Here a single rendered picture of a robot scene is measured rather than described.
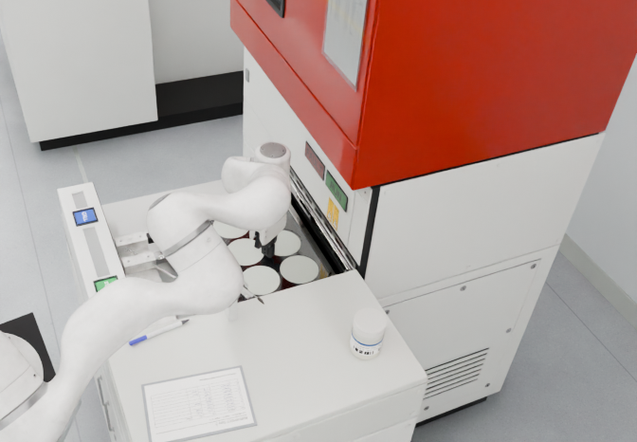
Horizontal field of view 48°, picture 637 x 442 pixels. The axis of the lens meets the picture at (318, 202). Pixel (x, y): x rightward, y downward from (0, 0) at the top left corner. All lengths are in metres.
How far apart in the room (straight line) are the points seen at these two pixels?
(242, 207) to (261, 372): 0.43
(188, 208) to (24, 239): 2.15
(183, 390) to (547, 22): 1.08
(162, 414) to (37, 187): 2.25
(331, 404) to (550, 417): 1.47
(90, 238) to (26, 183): 1.79
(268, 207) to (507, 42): 0.64
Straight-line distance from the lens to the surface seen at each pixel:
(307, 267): 1.87
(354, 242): 1.77
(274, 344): 1.62
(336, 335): 1.64
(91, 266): 1.81
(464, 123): 1.66
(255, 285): 1.82
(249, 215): 1.28
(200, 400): 1.53
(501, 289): 2.23
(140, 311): 1.26
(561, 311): 3.24
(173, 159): 3.70
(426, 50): 1.48
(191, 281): 1.28
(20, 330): 1.67
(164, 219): 1.26
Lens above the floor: 2.23
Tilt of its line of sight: 40 degrees down
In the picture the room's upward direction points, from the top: 6 degrees clockwise
